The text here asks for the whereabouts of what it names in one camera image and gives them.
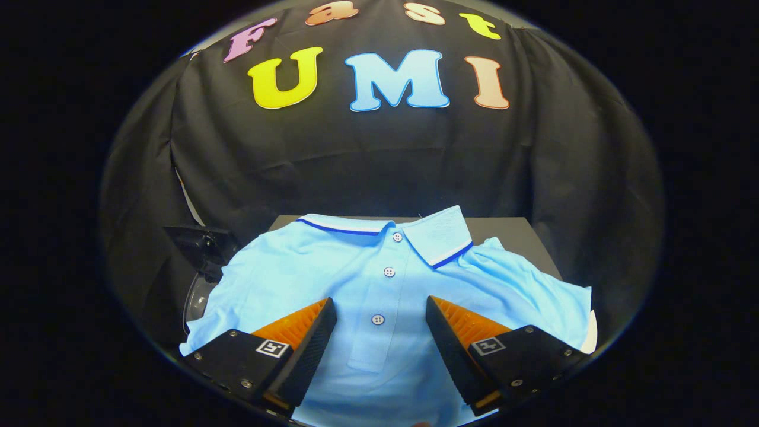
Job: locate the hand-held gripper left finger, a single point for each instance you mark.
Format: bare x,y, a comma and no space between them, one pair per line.
308,350

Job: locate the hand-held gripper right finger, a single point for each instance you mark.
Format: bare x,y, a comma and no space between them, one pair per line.
453,350

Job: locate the light blue polo shirt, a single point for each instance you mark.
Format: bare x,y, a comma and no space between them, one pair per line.
379,284

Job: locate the black washing machine lid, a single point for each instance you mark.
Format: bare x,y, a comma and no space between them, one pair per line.
201,243

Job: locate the beige cabinet with black frame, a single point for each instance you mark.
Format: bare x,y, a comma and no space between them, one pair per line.
516,234

